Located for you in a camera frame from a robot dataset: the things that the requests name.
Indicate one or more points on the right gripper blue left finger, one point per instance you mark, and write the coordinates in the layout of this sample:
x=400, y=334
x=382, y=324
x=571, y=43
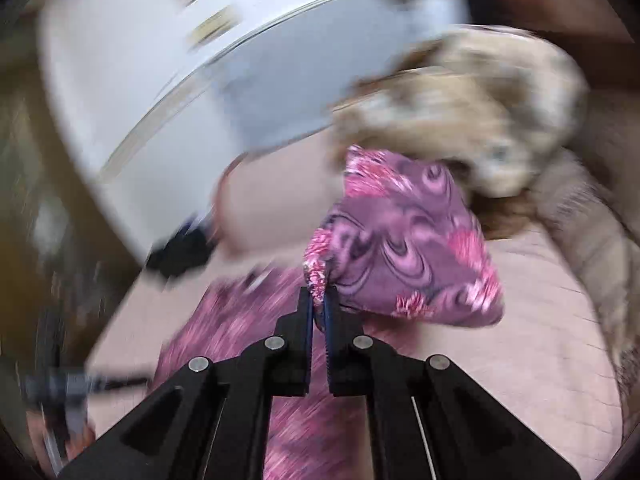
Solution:
x=292, y=361

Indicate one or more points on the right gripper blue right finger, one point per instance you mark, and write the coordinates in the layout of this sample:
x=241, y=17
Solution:
x=345, y=366

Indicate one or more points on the purple floral shirt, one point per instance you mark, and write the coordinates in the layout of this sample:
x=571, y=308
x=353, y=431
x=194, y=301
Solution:
x=399, y=244

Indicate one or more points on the person's left hand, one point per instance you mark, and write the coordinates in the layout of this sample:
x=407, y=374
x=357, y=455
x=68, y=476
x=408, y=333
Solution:
x=75, y=444

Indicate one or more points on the black cloth on bed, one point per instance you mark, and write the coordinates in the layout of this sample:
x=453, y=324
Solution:
x=189, y=248

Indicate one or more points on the pink bolster cushion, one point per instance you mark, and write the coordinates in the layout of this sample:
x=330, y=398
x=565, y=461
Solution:
x=269, y=200

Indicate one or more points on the pink quilted mattress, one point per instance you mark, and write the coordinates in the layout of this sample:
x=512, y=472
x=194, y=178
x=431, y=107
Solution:
x=545, y=361

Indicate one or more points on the grey pillow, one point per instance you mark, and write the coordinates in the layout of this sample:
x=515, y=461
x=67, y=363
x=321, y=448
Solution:
x=280, y=84

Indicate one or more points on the striped brown pillow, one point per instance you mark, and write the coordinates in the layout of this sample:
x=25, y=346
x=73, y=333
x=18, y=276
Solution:
x=600, y=253

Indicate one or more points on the beige floral blanket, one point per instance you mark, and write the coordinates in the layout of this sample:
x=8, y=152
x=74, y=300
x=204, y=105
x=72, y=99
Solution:
x=496, y=101

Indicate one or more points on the pink brown headboard cushion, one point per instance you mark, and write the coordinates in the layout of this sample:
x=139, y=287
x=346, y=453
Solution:
x=590, y=31

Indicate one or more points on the beige wall switch plate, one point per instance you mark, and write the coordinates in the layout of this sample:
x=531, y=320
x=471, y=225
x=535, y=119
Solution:
x=215, y=26

